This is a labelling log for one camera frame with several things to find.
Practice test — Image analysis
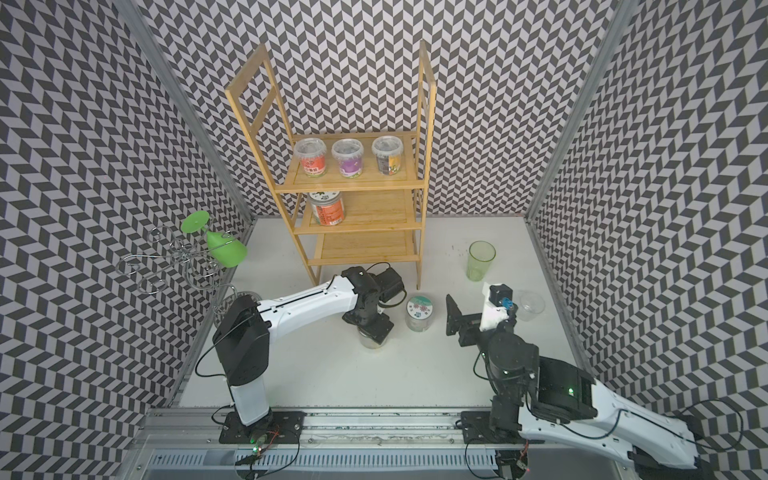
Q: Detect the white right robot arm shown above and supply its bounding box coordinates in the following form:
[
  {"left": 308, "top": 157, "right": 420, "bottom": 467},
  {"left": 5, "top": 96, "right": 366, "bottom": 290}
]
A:
[{"left": 446, "top": 285, "right": 712, "bottom": 479}]

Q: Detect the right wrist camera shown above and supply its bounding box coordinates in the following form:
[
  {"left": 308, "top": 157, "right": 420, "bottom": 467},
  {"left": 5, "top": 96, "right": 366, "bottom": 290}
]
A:
[{"left": 479, "top": 283, "right": 518, "bottom": 332}]

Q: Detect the green plastic wine glass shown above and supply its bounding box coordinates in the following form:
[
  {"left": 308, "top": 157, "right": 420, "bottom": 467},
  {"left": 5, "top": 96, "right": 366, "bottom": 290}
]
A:
[{"left": 181, "top": 210, "right": 248, "bottom": 268}]

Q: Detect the aluminium corner post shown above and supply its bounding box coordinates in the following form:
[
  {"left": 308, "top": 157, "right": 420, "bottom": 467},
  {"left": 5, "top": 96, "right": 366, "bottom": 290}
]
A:
[
  {"left": 525, "top": 0, "right": 639, "bottom": 223},
  {"left": 113, "top": 0, "right": 254, "bottom": 225}
]

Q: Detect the right aluminium corner post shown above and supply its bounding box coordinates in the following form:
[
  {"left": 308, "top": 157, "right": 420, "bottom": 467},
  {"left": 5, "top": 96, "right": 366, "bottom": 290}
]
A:
[{"left": 525, "top": 0, "right": 639, "bottom": 223}]

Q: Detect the chrome wire glass rack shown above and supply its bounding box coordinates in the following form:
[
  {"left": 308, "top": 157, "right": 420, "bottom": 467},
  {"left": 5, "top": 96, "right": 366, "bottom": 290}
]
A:
[{"left": 114, "top": 226, "right": 261, "bottom": 326}]

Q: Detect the small purple seed jar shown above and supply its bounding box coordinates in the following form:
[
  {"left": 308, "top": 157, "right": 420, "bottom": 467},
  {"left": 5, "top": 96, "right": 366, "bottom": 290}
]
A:
[{"left": 332, "top": 139, "right": 364, "bottom": 178}]

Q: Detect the red tomato seed container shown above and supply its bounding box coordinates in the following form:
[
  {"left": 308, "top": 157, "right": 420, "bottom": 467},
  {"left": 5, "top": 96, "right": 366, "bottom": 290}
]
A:
[{"left": 293, "top": 137, "right": 326, "bottom": 178}]

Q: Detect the left aluminium corner post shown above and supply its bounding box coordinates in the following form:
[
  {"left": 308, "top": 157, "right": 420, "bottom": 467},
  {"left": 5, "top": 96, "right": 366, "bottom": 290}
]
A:
[{"left": 113, "top": 0, "right": 254, "bottom": 225}]

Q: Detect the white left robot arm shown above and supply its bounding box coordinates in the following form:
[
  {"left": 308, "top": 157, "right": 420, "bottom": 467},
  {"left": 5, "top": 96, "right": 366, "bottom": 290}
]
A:
[{"left": 212, "top": 266, "right": 405, "bottom": 427}]

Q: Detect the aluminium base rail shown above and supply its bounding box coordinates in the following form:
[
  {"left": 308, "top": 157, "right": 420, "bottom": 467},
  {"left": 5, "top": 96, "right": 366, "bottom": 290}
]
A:
[{"left": 119, "top": 405, "right": 649, "bottom": 480}]

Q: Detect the sunflower seed container yellow label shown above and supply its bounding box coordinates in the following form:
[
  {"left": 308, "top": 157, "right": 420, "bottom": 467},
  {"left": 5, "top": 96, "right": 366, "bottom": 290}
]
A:
[{"left": 358, "top": 327, "right": 387, "bottom": 350}]

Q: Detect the small clear seed jar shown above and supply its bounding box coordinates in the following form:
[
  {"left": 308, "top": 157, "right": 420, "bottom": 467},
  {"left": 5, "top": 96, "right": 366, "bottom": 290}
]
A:
[{"left": 372, "top": 135, "right": 404, "bottom": 176}]

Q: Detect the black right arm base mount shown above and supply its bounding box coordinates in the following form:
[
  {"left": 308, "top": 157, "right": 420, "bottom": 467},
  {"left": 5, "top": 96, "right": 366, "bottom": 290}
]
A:
[{"left": 454, "top": 409, "right": 527, "bottom": 445}]

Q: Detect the carrot seed container red label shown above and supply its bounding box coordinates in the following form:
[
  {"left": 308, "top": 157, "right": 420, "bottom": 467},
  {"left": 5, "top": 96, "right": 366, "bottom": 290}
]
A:
[{"left": 308, "top": 191, "right": 345, "bottom": 226}]

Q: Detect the wooden three-tier shelf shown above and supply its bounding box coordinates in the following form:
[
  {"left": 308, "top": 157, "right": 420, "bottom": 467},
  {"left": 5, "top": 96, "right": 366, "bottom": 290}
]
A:
[{"left": 225, "top": 41, "right": 438, "bottom": 284}]

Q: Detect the green translucent plastic cup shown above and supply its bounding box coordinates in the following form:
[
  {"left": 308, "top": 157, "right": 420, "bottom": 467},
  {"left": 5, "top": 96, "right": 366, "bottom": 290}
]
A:
[{"left": 466, "top": 240, "right": 496, "bottom": 282}]

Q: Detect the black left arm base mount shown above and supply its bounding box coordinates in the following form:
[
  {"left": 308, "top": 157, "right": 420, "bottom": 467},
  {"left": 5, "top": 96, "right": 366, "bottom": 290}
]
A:
[{"left": 219, "top": 410, "right": 306, "bottom": 447}]

